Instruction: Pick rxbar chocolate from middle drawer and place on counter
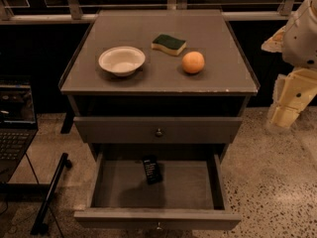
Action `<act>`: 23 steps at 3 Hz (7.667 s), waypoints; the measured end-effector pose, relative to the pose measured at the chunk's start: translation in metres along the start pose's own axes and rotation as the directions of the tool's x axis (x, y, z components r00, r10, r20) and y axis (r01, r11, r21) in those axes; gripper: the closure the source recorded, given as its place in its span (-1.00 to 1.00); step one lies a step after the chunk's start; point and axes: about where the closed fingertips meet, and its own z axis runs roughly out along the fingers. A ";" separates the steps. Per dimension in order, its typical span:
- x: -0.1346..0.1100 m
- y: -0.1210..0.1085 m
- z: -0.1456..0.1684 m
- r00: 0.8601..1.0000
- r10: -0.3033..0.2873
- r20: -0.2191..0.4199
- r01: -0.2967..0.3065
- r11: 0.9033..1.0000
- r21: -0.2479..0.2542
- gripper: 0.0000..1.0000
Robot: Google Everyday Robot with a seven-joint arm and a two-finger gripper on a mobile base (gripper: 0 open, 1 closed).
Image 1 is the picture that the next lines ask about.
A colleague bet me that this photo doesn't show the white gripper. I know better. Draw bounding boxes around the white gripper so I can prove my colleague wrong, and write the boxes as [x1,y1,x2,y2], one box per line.
[270,67,317,128]

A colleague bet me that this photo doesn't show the black rxbar chocolate bar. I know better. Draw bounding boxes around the black rxbar chocolate bar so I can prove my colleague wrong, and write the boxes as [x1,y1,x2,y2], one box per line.
[142,155,162,184]

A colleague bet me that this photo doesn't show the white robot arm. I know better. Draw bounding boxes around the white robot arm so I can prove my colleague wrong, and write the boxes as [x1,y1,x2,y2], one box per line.
[261,0,317,128]

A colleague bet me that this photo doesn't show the round top drawer knob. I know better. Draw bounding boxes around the round top drawer knob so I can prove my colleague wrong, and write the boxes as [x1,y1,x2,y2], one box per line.
[155,128,163,138]

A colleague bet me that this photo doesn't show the grey drawer cabinet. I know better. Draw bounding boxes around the grey drawer cabinet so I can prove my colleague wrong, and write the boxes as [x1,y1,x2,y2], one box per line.
[59,10,259,160]

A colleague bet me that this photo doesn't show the grey closed top drawer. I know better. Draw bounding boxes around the grey closed top drawer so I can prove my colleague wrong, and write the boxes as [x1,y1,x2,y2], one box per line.
[74,117,242,144]

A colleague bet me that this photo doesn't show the orange fruit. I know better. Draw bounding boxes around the orange fruit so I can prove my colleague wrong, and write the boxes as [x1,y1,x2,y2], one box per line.
[182,52,205,74]

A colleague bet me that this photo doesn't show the green yellow sponge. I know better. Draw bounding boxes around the green yellow sponge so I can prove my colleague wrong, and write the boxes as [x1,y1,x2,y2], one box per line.
[151,34,186,57]

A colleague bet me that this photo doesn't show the metal window railing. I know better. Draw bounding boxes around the metal window railing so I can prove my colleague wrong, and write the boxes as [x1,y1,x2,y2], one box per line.
[0,0,317,26]

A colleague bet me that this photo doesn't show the white bowl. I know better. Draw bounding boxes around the white bowl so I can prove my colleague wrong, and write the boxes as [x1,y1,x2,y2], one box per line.
[98,47,146,76]

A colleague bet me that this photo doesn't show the black laptop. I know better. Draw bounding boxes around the black laptop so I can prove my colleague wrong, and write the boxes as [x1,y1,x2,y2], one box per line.
[0,75,38,183]

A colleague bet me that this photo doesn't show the black table leg bar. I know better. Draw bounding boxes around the black table leg bar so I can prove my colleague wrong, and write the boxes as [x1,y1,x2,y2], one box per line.
[31,153,72,235]

